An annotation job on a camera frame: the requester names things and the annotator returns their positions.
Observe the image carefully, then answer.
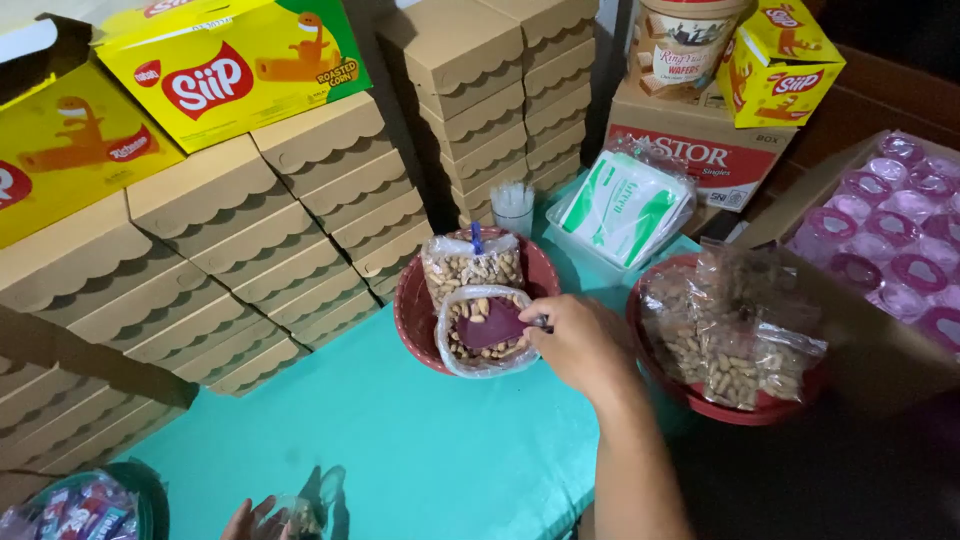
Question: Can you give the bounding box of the person's left hand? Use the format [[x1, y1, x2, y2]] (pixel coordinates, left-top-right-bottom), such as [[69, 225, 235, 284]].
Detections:
[[220, 495, 294, 540]]

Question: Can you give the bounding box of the person's right hand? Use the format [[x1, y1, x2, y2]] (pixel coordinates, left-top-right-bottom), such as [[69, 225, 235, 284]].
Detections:
[[521, 294, 641, 408]]

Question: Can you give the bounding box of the maroon plastic scoop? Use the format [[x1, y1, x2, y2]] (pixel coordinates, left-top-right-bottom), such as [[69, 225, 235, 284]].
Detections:
[[456, 297, 555, 351]]

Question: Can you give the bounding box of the small clear peanut bag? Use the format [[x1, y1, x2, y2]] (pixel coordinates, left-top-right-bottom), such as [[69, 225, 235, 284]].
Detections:
[[258, 465, 348, 540]]

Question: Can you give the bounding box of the open clear bag of peanuts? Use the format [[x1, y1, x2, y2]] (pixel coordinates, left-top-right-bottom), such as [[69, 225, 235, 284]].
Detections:
[[435, 284, 542, 379]]

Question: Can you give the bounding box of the tied clear bag of peanuts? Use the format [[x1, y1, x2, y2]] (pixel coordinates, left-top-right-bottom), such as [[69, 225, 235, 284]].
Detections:
[[420, 228, 525, 312]]

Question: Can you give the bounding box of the green plastic basket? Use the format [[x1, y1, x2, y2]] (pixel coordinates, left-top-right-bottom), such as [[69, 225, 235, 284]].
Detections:
[[0, 459, 171, 540]]

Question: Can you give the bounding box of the clear cup of white straws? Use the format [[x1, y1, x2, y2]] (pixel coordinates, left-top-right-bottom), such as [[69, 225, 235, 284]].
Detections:
[[489, 180, 537, 240]]

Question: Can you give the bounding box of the red plastic basket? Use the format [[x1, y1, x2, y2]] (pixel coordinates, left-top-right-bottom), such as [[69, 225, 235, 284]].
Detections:
[[625, 253, 831, 428], [393, 226, 563, 376]]

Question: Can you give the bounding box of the bag of green white packets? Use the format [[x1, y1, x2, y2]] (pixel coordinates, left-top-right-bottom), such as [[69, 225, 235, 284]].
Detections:
[[558, 144, 696, 270]]

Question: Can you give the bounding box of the heap of wrapped candies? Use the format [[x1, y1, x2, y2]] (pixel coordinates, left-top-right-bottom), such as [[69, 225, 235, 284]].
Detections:
[[0, 472, 141, 540]]

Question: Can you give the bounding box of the teal tablecloth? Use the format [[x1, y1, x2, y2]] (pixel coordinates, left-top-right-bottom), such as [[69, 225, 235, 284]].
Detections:
[[111, 171, 705, 540]]

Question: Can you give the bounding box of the pile of small peanut packets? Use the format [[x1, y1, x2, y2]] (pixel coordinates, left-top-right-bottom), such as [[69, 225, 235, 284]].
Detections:
[[639, 238, 831, 413]]

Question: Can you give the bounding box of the red and white cardboard carton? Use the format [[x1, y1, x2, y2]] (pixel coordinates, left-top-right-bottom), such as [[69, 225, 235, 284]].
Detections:
[[603, 73, 801, 216]]

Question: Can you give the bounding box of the stack of brown cardboard boxes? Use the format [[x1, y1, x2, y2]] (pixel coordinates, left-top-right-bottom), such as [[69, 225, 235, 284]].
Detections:
[[0, 90, 435, 513], [374, 0, 602, 231]]

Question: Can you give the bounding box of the round wafer tub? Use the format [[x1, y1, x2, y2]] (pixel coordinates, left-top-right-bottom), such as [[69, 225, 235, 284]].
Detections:
[[627, 0, 753, 104]]

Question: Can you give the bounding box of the brown carton with open flaps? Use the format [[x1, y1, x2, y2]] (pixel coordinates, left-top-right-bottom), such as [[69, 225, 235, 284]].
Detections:
[[737, 129, 960, 410]]

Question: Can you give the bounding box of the small yellow snack box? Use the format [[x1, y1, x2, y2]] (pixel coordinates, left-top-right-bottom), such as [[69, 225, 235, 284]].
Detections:
[[715, 0, 848, 129]]

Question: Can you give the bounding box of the group of purple-lidded water cups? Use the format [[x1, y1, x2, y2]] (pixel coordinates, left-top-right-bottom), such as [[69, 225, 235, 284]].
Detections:
[[786, 131, 960, 355]]

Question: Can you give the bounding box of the yellow red snack box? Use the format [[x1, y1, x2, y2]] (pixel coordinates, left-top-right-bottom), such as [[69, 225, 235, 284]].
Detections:
[[0, 11, 187, 251]]

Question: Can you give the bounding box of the large yellow green snack box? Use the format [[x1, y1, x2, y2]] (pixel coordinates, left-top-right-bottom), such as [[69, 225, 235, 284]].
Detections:
[[93, 0, 373, 156]]

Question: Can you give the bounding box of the dark brown wooden furniture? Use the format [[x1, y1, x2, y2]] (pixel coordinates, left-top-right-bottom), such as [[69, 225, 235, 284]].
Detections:
[[795, 0, 960, 177]]

